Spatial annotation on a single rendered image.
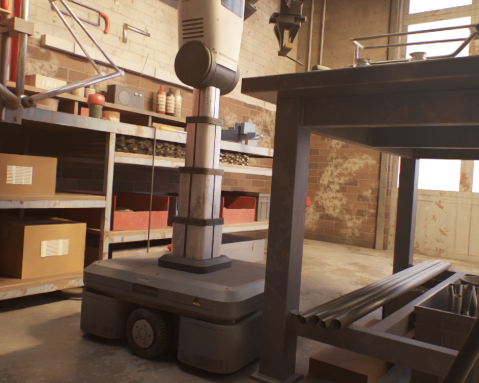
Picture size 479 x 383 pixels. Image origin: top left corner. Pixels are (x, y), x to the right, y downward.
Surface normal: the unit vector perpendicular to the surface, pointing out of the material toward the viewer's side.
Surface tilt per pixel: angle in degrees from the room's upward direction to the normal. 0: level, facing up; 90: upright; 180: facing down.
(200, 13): 100
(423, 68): 90
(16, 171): 90
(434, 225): 90
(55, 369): 0
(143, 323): 90
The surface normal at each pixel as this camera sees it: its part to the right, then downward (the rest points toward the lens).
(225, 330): 0.07, 0.01
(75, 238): 0.80, 0.05
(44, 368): 0.07, -1.00
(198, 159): -0.49, -0.03
